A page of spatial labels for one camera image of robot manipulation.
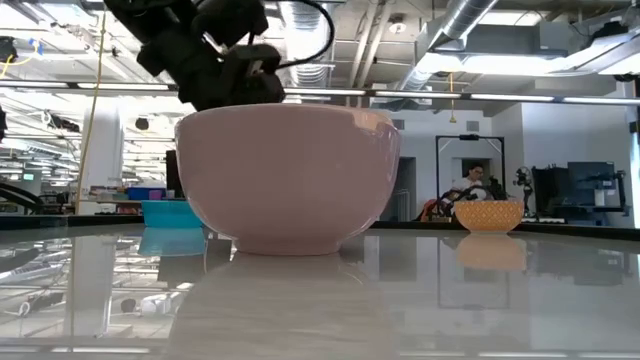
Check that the large pink ceramic bowl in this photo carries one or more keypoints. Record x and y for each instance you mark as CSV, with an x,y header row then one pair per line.
x,y
287,180

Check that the blue plastic bin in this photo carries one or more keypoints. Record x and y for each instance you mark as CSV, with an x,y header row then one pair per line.
x,y
167,214

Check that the orange patterned bowl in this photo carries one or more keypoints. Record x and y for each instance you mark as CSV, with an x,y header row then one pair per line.
x,y
489,216

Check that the black computer monitor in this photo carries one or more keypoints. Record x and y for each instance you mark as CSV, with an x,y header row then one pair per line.
x,y
173,172

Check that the blue storage bin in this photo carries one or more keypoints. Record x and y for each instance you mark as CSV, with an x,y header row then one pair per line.
x,y
145,193

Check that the long ceiling light bar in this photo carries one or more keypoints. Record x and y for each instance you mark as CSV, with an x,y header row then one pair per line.
x,y
450,95

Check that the person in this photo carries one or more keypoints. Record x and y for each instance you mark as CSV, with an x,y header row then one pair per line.
x,y
470,180

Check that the black equipment rack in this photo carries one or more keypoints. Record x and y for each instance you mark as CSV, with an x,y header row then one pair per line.
x,y
575,187

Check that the black round ceiling camera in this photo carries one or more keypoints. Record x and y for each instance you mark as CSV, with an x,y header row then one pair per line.
x,y
142,123

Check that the silver ceiling air duct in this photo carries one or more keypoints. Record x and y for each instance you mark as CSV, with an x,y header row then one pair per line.
x,y
450,35

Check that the black metal frame stand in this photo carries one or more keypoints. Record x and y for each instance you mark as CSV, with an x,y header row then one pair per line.
x,y
470,137

